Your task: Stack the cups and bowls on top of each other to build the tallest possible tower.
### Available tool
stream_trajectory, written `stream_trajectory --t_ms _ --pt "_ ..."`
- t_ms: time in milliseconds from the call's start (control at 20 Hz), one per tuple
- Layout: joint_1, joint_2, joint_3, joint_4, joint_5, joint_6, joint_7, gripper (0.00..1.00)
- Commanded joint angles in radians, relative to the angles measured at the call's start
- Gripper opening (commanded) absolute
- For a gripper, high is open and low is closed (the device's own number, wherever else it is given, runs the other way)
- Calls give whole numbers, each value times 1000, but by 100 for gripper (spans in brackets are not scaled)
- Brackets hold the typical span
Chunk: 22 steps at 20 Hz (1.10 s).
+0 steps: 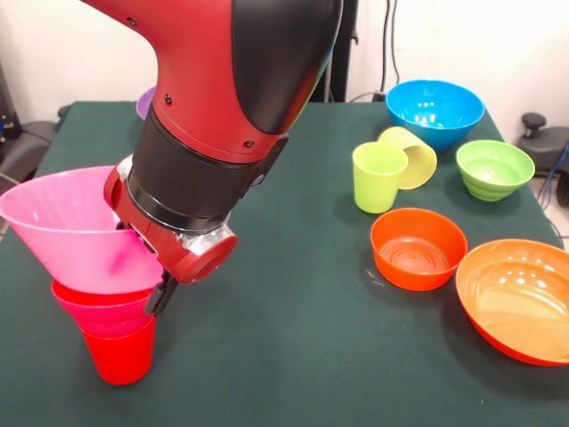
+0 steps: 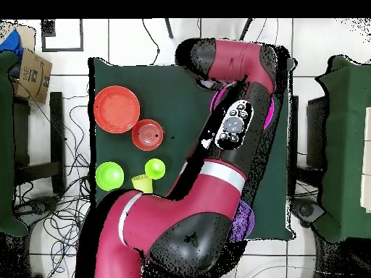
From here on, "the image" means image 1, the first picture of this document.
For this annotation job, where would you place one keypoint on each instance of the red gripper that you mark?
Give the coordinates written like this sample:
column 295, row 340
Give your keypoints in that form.
column 209, row 262

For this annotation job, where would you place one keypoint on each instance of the red cup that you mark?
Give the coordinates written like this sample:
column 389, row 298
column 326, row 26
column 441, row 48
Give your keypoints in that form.
column 122, row 360

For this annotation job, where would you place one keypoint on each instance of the blue bowl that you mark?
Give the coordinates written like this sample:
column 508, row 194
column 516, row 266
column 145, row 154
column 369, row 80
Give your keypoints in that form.
column 435, row 115

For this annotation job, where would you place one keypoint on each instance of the dark green tablecloth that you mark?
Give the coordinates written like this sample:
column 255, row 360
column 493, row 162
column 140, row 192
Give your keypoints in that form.
column 289, row 311

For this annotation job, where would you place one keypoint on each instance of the purple bowl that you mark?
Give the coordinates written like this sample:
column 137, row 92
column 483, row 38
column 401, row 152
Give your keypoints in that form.
column 144, row 104

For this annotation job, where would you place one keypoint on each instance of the small orange bowl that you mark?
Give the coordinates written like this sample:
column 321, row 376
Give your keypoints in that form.
column 418, row 267

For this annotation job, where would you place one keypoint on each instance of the black robot column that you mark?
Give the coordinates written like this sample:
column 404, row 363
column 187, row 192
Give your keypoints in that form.
column 342, row 53

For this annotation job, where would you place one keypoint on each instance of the small crimson pink bowl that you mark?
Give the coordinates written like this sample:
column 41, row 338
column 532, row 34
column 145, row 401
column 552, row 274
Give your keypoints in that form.
column 106, row 316

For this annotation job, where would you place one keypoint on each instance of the black equipment box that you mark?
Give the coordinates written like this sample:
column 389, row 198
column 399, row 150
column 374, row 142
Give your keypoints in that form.
column 6, row 111

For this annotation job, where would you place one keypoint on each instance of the large orange bowl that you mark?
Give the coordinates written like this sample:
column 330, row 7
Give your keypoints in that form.
column 520, row 307

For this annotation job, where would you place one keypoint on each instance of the large magenta bowl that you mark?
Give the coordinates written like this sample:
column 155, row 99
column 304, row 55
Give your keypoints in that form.
column 58, row 213

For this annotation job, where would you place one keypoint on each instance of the small green bowl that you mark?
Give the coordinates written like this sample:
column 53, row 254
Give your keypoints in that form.
column 495, row 173

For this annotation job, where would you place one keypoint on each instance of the lime green cup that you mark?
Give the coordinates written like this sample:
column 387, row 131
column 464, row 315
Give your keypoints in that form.
column 378, row 187

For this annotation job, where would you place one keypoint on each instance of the yellow cup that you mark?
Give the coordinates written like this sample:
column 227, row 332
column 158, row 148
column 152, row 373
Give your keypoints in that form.
column 422, row 164

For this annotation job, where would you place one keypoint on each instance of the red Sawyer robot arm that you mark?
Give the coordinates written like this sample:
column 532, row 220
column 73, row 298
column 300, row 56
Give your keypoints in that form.
column 213, row 89

